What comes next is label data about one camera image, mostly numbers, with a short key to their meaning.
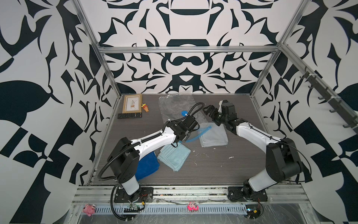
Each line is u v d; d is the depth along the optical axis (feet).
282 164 1.46
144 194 2.40
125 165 1.44
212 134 3.09
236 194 2.44
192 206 2.30
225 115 2.27
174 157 2.80
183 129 2.02
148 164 2.70
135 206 2.32
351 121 1.65
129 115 3.44
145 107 3.55
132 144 1.51
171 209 2.34
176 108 3.70
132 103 3.70
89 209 2.24
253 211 2.33
